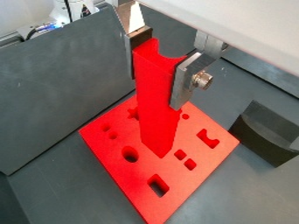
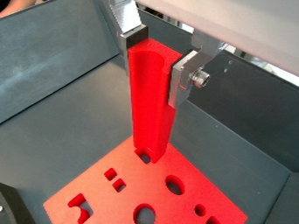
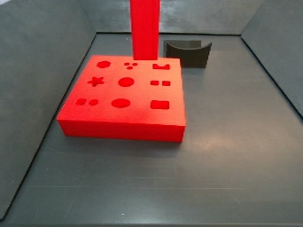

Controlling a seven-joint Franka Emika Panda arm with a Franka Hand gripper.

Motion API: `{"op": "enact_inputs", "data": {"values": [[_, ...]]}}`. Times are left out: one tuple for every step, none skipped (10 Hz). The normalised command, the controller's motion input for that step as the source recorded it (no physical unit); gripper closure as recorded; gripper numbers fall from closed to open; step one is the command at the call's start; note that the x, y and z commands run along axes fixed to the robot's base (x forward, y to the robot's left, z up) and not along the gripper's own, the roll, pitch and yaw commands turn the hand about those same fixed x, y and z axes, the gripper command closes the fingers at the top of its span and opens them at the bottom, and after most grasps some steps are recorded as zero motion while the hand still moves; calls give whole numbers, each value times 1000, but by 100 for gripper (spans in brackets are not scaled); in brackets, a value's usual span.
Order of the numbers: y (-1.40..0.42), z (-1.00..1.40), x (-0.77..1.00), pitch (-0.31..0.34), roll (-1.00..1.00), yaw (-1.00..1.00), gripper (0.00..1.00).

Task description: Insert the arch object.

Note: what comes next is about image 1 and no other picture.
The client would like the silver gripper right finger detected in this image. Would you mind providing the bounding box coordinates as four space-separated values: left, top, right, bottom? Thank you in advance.
170 31 229 110

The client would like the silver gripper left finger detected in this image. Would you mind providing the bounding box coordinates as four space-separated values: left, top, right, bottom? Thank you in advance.
117 1 154 78

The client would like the red arch prism block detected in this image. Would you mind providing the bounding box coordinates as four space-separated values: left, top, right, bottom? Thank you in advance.
134 38 185 158

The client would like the red shape sorting board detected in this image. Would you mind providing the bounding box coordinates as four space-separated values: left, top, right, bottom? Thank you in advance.
79 98 240 224

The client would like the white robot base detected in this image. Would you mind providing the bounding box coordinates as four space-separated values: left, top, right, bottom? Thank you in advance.
0 0 107 48

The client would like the dark grey upright panel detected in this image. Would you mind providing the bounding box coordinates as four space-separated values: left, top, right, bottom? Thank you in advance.
0 4 135 175

